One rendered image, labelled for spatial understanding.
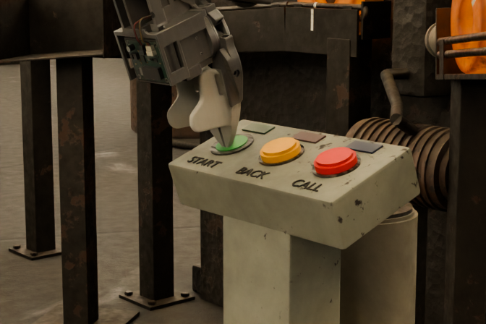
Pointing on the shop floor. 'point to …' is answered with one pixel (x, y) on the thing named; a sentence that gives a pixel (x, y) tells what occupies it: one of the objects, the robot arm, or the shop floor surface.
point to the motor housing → (437, 182)
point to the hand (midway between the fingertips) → (228, 131)
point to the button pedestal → (290, 219)
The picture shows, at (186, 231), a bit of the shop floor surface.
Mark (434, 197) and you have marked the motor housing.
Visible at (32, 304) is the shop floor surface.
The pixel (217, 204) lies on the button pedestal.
